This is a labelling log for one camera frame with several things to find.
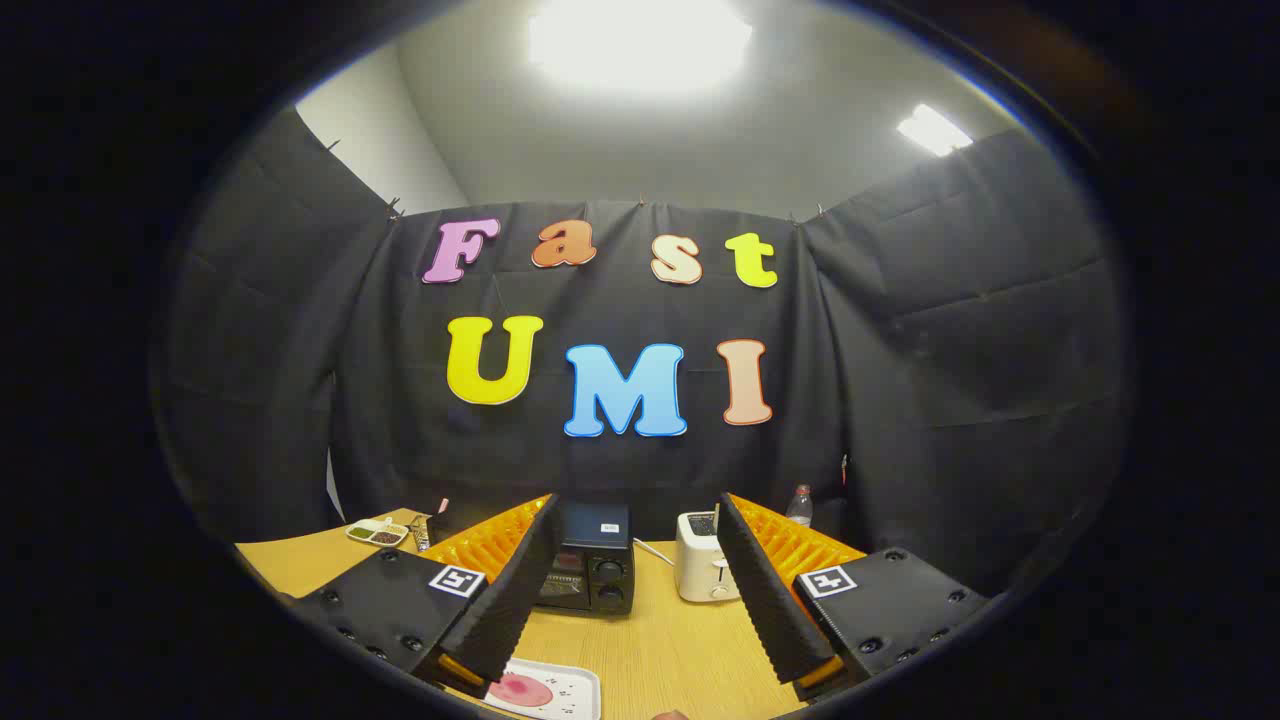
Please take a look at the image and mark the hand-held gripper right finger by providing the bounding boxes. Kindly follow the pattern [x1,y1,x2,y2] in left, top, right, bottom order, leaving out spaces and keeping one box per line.
[715,492,991,701]

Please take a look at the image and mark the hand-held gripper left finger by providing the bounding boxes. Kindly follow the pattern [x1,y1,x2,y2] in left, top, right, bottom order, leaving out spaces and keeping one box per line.
[285,492,561,701]

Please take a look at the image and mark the pink ham slice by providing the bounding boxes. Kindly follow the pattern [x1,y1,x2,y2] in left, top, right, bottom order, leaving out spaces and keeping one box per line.
[488,673,556,709]

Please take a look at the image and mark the black toaster oven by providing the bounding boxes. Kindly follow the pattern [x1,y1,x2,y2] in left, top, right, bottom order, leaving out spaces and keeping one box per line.
[535,502,636,616]

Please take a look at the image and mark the white cherry print plate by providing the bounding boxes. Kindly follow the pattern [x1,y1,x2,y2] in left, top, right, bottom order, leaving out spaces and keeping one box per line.
[485,658,602,720]

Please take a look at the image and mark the white bread toaster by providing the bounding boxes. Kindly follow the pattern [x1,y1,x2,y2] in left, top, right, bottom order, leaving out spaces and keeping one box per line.
[675,511,742,603]

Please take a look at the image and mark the white divided dish with beans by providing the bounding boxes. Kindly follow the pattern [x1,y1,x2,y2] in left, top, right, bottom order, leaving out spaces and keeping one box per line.
[346,517,409,547]

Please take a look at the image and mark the black backdrop cloth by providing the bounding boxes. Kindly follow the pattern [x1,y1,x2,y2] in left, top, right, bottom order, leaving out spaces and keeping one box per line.
[150,105,1136,601]

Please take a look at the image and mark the ceiling light panel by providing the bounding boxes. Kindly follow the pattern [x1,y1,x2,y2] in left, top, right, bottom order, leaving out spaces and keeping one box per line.
[528,0,753,96]
[897,104,974,157]

